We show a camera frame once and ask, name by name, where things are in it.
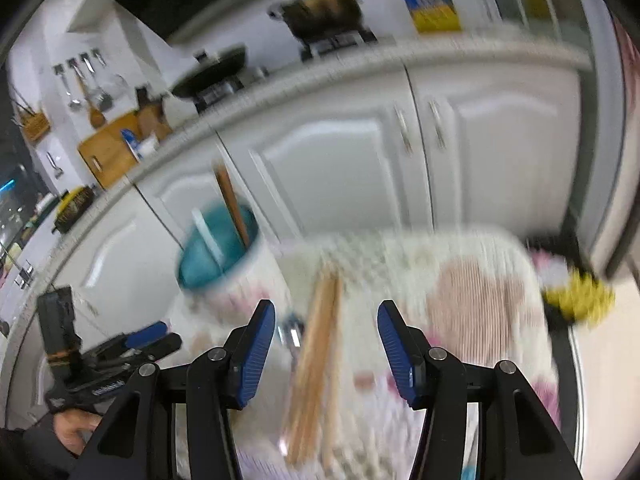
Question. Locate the dark wooden chopstick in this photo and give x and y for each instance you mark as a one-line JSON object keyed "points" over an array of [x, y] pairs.
{"points": [[231, 205]]}

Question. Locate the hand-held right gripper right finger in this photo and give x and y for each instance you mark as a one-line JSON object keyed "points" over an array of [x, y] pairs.
{"points": [[397, 355]]}

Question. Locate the wooden utensil holder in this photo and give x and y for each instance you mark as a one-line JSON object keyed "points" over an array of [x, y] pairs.
{"points": [[34, 122]]}

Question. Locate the dark appliance with blue light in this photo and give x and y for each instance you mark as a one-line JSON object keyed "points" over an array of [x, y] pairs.
{"points": [[15, 200]]}

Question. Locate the white plastic spoon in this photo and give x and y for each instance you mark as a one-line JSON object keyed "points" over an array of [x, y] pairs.
{"points": [[210, 240]]}

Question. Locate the dark cooking pot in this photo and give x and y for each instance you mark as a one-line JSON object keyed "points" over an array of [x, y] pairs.
{"points": [[322, 7]]}

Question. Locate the large wooden cutting board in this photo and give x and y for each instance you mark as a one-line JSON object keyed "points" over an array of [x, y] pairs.
{"points": [[107, 152]]}

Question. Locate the hanging wooden spatula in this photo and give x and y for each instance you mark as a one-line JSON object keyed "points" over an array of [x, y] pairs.
{"points": [[92, 105]]}

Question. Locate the small wooden cutting board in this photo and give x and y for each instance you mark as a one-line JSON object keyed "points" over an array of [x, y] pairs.
{"points": [[152, 120]]}

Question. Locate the hanging metal ladle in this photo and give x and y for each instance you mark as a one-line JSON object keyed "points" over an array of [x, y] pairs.
{"points": [[70, 90]]}

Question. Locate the person's left hand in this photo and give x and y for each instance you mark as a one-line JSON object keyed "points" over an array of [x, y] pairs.
{"points": [[72, 427]]}

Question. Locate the blue and white packet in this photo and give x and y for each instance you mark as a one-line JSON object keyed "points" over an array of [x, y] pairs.
{"points": [[135, 142]]}

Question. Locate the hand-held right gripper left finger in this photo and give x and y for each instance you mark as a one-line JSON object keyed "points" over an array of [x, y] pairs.
{"points": [[255, 355]]}

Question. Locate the metal spoon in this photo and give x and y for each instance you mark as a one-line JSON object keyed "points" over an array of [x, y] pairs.
{"points": [[292, 334]]}

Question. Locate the yellow and black crocheted cloth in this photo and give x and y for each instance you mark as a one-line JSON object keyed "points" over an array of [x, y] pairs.
{"points": [[580, 295]]}

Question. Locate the person's left forearm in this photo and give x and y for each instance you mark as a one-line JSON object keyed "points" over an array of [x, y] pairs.
{"points": [[25, 452]]}

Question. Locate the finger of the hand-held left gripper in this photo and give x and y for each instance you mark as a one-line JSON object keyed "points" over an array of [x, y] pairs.
{"points": [[147, 334], [162, 346]]}

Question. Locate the light wooden chopstick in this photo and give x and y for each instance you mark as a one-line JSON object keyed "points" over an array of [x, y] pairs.
{"points": [[312, 360], [333, 370]]}

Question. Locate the hanging metal peeler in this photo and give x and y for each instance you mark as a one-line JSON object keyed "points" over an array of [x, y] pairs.
{"points": [[55, 165]]}

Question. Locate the floral printed cloth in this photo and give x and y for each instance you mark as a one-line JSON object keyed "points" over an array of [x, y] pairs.
{"points": [[465, 310]]}

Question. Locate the hanging metal skimmer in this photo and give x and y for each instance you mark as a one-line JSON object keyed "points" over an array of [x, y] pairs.
{"points": [[100, 90]]}

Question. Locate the floral cup with teal inside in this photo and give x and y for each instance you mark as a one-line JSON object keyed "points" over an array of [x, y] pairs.
{"points": [[235, 285]]}

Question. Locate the black wok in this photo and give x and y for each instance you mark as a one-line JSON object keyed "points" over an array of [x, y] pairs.
{"points": [[212, 72]]}

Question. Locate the black gas stove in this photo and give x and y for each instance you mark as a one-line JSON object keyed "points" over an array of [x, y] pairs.
{"points": [[335, 42]]}

